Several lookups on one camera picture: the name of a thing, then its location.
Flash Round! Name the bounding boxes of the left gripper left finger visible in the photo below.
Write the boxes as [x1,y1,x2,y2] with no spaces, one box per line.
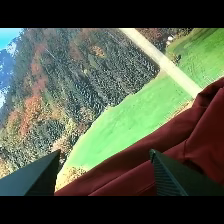
[0,149,62,197]

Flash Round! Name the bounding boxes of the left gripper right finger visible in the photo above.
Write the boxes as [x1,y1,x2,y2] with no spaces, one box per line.
[148,148,224,197]

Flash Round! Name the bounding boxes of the dark red T-shirt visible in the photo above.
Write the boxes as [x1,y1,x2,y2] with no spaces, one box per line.
[54,77,224,197]

